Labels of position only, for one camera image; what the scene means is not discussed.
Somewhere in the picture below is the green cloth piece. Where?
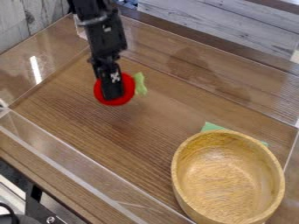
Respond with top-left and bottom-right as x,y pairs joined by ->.
200,121 -> 269,147

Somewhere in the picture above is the black cable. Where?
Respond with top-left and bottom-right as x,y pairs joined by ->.
0,201 -> 21,224

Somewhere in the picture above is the black metal table mount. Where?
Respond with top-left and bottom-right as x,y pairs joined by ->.
24,184 -> 66,224

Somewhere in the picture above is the red plush tomato toy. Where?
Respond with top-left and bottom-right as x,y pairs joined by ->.
93,72 -> 147,106

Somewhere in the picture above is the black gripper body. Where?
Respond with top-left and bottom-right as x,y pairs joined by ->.
66,0 -> 126,62

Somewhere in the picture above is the wooden oval bowl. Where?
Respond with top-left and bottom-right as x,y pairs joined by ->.
171,129 -> 285,224

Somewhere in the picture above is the clear acrylic tray wall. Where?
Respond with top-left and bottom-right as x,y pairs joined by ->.
0,11 -> 299,224

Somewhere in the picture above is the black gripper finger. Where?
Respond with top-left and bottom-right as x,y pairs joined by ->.
89,57 -> 124,101

